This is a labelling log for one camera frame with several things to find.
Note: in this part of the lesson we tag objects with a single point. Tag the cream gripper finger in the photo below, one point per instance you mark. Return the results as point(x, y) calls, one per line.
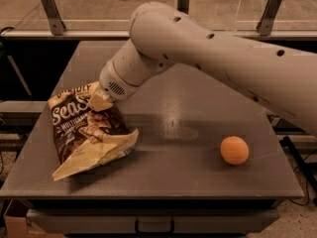
point(99, 99)

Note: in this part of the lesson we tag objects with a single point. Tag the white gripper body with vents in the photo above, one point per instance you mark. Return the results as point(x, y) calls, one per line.
point(114, 80)

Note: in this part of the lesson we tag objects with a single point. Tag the brown sea salt chip bag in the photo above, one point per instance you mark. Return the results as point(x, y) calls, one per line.
point(86, 139)

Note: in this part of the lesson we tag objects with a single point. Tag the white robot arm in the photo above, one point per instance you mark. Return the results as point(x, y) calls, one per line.
point(281, 79)

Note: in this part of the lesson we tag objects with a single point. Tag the orange fruit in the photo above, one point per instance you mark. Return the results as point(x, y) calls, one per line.
point(234, 150)

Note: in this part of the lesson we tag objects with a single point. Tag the cardboard box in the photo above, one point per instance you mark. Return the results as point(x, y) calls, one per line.
point(18, 226)

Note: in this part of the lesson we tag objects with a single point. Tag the left metal rail bracket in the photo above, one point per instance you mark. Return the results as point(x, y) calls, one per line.
point(55, 22)

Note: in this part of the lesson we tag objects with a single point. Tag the metal rail bracket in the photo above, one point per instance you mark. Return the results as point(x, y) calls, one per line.
point(266, 22)
point(183, 6)
point(55, 22)

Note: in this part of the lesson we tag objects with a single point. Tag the middle metal rail bracket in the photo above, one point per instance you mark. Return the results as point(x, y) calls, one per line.
point(183, 6)

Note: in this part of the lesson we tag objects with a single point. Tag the grey horizontal barrier rail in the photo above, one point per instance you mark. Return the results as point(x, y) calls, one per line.
point(15, 34)

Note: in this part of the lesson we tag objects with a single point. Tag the grey drawer with black handle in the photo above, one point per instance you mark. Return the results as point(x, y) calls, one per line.
point(130, 222)

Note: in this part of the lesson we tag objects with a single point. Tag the right metal rail bracket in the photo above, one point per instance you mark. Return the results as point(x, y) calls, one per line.
point(266, 22)

